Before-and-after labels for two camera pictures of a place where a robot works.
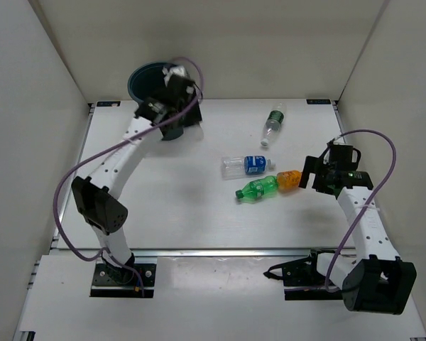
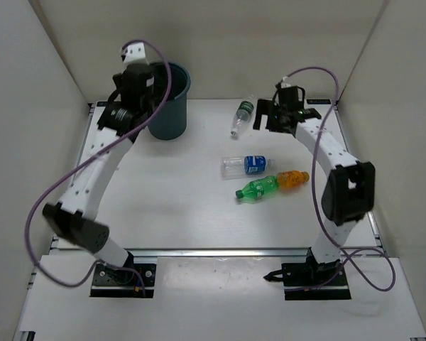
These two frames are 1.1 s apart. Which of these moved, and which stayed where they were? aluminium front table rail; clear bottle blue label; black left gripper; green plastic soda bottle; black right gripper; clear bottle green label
Moved: clear bottle green label; black left gripper; black right gripper
Stayed: clear bottle blue label; aluminium front table rail; green plastic soda bottle
